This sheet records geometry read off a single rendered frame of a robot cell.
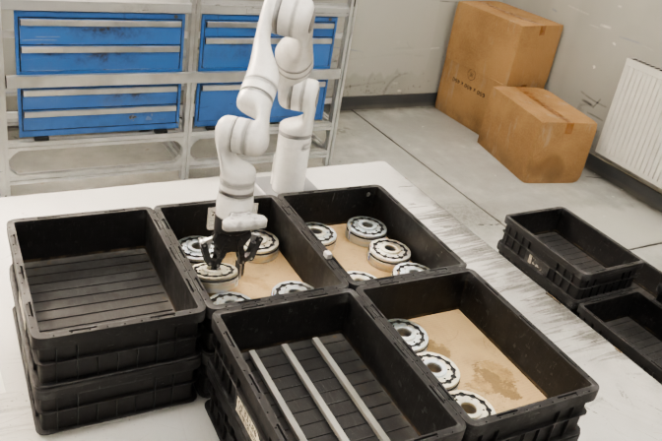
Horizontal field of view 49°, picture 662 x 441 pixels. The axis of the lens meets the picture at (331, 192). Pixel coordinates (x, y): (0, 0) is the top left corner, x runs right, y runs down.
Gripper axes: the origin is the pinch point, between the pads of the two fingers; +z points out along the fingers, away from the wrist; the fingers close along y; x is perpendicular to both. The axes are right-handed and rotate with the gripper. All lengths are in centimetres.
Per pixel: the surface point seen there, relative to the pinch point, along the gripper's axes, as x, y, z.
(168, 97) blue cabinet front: -199, -45, 35
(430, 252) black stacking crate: 6.4, -47.7, -2.5
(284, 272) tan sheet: -2.8, -15.0, 4.0
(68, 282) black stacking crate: -10.4, 30.4, 4.6
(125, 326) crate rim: 19.2, 25.7, -4.7
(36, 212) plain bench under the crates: -63, 30, 16
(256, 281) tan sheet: -1.0, -7.6, 4.1
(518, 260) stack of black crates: -37, -125, 37
